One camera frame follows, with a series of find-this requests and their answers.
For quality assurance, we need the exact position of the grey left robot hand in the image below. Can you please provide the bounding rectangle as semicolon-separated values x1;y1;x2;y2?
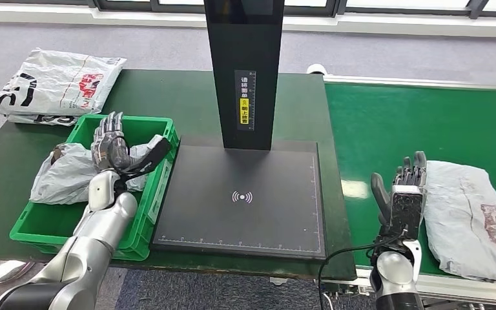
90;111;133;174

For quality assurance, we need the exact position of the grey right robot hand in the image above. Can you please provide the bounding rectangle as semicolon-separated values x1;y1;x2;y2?
370;150;428;225

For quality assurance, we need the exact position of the grey parcel bag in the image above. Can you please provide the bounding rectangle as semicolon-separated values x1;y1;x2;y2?
30;134;165;206
421;160;496;287

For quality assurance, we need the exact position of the green conveyor belt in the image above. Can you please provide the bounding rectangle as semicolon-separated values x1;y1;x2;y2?
325;82;496;277

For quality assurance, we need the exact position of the white printed parcel bag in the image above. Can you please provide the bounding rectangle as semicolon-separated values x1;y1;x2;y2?
7;112;82;127
0;48;128;116

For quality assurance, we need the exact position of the black inbound scanning machine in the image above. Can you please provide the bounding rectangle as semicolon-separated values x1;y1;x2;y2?
150;0;328;261

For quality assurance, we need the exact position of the green plastic crate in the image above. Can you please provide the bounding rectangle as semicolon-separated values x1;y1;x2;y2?
9;113;180;262

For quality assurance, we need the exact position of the dark green table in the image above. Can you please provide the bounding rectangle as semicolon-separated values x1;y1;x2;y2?
0;68;357;281

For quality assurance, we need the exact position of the black and yellow label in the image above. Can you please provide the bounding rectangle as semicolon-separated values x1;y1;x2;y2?
234;69;258;132

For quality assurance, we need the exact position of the white window sill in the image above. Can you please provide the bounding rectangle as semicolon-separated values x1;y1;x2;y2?
0;2;496;39

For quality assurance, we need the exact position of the chrome round base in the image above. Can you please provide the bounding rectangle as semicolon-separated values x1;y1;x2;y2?
0;258;37;285

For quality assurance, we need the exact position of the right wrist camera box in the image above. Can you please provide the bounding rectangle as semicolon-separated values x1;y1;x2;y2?
389;185;426;240

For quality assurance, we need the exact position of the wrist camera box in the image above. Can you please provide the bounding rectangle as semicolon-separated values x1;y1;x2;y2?
389;185;426;240
136;136;173;174

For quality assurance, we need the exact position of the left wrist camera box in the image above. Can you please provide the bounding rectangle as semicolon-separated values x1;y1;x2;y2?
136;136;173;174

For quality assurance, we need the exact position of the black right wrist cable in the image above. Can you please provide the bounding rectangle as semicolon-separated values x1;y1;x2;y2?
317;242;386;310

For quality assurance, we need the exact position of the aluminium conveyor frame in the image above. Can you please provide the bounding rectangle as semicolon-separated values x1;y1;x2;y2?
307;63;496;310

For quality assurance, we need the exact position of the dark window frame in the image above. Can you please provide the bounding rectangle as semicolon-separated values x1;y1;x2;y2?
0;0;496;18

